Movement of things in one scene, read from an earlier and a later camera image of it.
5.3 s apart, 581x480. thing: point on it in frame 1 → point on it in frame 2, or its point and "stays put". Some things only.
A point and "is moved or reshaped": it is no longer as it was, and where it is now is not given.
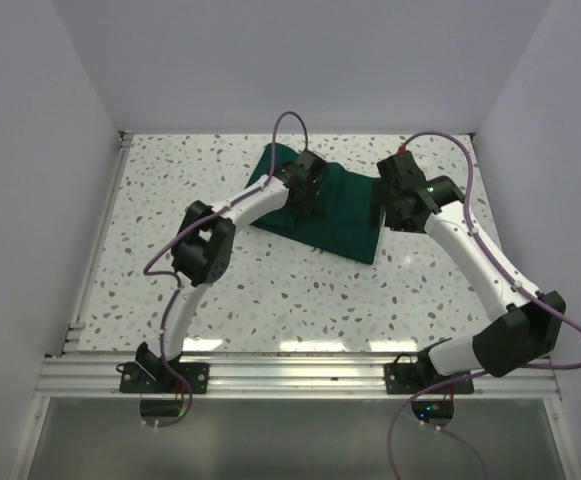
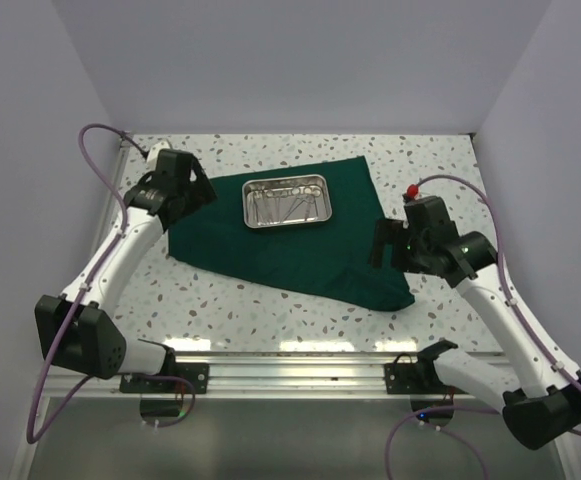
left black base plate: [133, 379] stays put
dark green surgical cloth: [347, 225] is moved or reshaped
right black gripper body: [393, 217] → [415, 257]
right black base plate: [413, 378] stays put
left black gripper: [304, 205] → [201, 192]
